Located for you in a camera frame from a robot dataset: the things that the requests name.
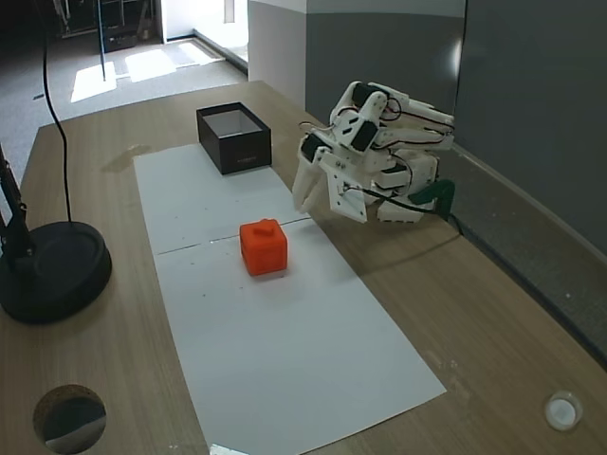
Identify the orange cube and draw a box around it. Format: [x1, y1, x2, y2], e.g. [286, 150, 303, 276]
[238, 217, 290, 278]

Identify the green table clamp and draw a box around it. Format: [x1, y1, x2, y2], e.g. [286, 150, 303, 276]
[408, 179, 457, 215]

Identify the black round lamp base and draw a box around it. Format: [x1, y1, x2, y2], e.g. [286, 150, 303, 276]
[0, 221, 114, 325]

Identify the dark brown box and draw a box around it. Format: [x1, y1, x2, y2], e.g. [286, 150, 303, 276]
[195, 101, 274, 177]

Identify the white paper sheet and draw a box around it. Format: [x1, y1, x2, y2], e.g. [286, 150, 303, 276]
[156, 216, 449, 455]
[132, 143, 313, 256]

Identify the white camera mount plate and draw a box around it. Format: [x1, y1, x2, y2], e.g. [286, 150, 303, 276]
[323, 155, 372, 225]

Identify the thin dark pole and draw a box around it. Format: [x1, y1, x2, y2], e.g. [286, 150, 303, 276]
[97, 0, 107, 84]

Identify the round table cable hole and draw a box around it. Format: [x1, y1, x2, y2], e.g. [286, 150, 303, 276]
[32, 384, 108, 454]

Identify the white plastic cap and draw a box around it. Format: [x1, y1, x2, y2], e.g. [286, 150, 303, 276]
[543, 389, 584, 431]

